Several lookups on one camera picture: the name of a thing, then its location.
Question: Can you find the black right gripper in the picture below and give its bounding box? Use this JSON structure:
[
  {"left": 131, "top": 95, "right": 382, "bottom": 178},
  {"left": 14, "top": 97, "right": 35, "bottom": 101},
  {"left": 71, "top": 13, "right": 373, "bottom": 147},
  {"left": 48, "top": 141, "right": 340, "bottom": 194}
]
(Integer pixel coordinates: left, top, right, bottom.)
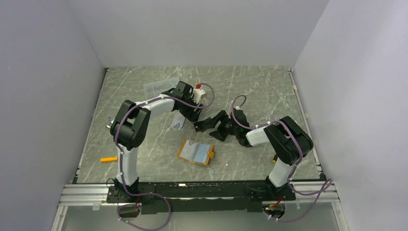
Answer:
[{"left": 203, "top": 111, "right": 240, "bottom": 141}]

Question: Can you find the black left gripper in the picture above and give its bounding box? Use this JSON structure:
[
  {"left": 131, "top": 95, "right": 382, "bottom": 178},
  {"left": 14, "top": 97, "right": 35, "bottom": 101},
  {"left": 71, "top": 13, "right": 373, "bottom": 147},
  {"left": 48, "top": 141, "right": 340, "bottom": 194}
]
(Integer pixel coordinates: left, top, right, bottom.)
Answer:
[{"left": 179, "top": 94, "right": 204, "bottom": 123}]

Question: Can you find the orange leather card holder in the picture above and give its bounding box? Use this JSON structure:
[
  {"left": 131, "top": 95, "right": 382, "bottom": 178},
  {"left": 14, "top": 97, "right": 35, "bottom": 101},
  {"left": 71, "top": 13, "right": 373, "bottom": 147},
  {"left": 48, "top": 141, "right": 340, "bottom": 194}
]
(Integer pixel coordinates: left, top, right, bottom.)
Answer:
[{"left": 177, "top": 138, "right": 215, "bottom": 166}]

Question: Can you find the silver VIP card top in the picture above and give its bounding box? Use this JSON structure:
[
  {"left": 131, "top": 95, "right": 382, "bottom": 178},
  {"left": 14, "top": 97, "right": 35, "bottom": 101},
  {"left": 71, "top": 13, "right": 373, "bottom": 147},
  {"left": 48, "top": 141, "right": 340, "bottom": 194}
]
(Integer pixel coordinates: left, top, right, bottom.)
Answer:
[{"left": 180, "top": 140, "right": 199, "bottom": 161}]

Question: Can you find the silver vip card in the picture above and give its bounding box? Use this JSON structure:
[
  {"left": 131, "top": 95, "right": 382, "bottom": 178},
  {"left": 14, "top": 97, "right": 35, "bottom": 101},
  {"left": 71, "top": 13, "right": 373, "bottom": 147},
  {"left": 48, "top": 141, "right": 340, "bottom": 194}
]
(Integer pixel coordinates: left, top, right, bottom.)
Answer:
[
  {"left": 170, "top": 112, "right": 186, "bottom": 130},
  {"left": 180, "top": 140, "right": 199, "bottom": 161}
]

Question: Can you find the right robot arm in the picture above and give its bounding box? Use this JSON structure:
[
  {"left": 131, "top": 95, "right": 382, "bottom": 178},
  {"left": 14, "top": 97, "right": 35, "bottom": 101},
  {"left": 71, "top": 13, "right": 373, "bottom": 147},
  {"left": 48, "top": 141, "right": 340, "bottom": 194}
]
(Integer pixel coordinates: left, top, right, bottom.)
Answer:
[{"left": 194, "top": 109, "right": 314, "bottom": 200}]

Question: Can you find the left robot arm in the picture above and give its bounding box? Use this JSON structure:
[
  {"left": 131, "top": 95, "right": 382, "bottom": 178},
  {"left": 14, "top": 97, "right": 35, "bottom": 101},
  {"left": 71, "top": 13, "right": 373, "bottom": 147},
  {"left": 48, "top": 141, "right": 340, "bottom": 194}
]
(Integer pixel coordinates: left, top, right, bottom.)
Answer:
[{"left": 110, "top": 81, "right": 206, "bottom": 202}]

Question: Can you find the silver VIP card bottom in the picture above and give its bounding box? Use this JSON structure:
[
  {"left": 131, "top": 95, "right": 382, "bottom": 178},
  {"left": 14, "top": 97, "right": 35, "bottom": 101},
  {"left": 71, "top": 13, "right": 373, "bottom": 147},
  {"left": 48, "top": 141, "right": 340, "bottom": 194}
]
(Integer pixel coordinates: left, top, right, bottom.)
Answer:
[{"left": 170, "top": 112, "right": 186, "bottom": 130}]

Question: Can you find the clear plastic organizer box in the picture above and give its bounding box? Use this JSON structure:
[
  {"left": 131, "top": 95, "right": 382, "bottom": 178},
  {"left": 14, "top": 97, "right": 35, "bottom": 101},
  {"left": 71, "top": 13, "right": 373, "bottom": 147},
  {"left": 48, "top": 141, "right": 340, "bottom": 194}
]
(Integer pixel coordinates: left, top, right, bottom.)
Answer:
[{"left": 143, "top": 77, "right": 179, "bottom": 100}]

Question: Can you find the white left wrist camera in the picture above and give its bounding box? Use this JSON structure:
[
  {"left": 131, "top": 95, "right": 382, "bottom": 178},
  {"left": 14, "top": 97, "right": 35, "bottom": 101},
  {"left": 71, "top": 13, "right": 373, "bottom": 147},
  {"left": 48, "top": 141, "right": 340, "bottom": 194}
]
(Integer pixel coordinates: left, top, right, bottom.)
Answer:
[{"left": 192, "top": 84, "right": 206, "bottom": 104}]

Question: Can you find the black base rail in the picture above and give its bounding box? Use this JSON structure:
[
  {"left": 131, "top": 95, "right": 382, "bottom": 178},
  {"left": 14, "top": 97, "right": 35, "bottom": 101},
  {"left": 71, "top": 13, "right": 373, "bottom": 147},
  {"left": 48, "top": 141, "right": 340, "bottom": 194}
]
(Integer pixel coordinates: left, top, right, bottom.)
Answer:
[{"left": 106, "top": 180, "right": 296, "bottom": 215}]

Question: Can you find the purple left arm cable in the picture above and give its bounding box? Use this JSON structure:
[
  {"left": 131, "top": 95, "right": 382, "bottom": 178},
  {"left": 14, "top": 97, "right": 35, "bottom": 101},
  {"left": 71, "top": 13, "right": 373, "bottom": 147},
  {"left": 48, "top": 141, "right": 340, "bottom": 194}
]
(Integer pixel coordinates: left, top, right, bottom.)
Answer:
[{"left": 114, "top": 83, "right": 216, "bottom": 231}]

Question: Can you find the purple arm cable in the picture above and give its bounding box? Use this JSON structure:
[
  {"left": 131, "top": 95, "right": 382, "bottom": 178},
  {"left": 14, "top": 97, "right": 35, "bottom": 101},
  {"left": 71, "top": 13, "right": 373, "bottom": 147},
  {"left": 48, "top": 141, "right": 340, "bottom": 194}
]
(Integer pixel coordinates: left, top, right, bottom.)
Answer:
[
  {"left": 230, "top": 94, "right": 333, "bottom": 223},
  {"left": 114, "top": 83, "right": 216, "bottom": 231}
]

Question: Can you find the red-handled adjustable wrench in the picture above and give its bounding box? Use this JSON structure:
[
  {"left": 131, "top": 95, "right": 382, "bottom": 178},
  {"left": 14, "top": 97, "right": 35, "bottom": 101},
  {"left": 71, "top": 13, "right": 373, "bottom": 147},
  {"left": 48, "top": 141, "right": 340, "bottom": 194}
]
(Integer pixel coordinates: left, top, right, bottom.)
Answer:
[{"left": 105, "top": 116, "right": 114, "bottom": 129}]

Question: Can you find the orange-handled screwdriver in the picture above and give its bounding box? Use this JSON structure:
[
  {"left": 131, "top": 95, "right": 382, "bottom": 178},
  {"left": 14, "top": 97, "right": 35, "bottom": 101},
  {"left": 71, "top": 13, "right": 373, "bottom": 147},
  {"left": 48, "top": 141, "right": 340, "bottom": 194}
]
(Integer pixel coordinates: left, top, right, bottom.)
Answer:
[{"left": 100, "top": 157, "right": 118, "bottom": 163}]

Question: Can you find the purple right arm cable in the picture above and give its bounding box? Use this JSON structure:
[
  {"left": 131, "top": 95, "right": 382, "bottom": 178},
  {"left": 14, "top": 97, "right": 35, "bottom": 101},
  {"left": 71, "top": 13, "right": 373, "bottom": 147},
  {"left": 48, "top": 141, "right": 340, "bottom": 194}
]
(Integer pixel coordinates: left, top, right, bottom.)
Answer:
[{"left": 230, "top": 94, "right": 333, "bottom": 223}]

